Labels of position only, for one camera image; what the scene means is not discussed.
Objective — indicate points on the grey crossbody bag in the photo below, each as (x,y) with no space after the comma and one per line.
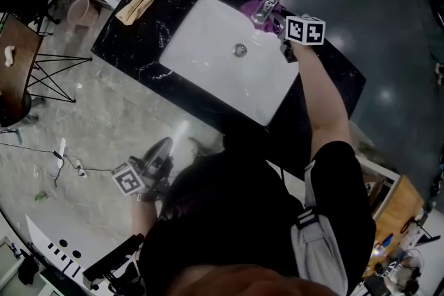
(319,246)

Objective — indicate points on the pink waste bin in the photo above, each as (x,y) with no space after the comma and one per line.
(83,12)

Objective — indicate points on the teal floor squeegee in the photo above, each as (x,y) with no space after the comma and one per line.
(17,137)

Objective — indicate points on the person's head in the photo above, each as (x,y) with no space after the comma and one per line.
(249,284)

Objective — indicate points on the white power strip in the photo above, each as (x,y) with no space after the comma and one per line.
(80,171)
(60,149)

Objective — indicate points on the purple cloth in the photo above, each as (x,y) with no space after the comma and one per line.
(251,7)

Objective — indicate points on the green wrapper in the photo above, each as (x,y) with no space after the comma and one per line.
(41,196)

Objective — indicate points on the wooden table with white frame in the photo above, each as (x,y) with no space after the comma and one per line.
(399,215)

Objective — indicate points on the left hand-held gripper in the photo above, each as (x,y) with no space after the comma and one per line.
(128,180)

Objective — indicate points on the black marble counter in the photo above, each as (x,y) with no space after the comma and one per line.
(132,41)

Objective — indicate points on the person's left forearm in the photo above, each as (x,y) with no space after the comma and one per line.
(144,218)

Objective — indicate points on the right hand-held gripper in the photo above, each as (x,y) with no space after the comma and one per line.
(305,29)

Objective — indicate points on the white crumpled tissue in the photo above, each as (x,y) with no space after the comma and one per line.
(9,55)

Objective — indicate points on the metal sink drain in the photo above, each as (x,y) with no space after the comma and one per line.
(240,49)

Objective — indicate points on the white curved panel with holes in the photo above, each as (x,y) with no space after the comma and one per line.
(45,235)

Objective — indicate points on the silver wristwatch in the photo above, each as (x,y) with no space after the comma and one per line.
(138,198)

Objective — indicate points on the person's torso in black shirt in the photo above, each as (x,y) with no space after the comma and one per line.
(236,228)

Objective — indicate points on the black chest-mounted device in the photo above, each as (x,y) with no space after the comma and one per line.
(111,258)

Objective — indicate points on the white sink basin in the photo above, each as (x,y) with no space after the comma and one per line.
(208,45)

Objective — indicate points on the person's right forearm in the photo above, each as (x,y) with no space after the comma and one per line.
(322,97)

